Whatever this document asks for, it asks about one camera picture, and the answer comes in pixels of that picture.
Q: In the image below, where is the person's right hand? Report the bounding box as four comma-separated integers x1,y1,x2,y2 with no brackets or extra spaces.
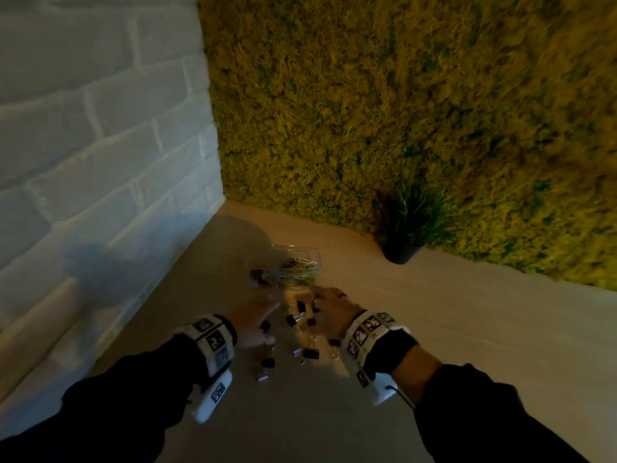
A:
310,286,368,341

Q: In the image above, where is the person's left hand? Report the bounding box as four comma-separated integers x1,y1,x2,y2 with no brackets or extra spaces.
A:
226,286,286,350

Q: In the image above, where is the person's right forearm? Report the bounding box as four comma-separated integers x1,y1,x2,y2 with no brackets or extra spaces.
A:
369,330,591,463

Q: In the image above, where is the person's left forearm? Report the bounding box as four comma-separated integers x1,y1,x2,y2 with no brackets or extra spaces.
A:
0,332,208,463

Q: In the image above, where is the pile of colourful paper clips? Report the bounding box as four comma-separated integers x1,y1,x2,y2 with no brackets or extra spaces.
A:
276,256,320,289

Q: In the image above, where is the clear plastic box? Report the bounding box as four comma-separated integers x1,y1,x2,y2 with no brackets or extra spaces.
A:
246,244,323,291

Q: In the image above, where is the white marker wrist band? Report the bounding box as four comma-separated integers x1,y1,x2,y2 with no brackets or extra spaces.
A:
339,310,410,377
174,313,238,387

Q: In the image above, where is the scatter of black binder clips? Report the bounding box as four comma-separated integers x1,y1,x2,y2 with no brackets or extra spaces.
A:
250,270,344,382

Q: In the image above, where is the black plant pot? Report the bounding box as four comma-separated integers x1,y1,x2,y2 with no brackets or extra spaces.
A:
383,238,424,265

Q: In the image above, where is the green grass plant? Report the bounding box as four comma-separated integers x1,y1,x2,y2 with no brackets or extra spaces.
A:
372,179,460,251

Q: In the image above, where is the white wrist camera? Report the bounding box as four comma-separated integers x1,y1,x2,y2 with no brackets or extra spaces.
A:
356,369,402,406
189,370,233,425

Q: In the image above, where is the black wrist cord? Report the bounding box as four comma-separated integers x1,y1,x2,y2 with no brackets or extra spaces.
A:
385,385,416,410

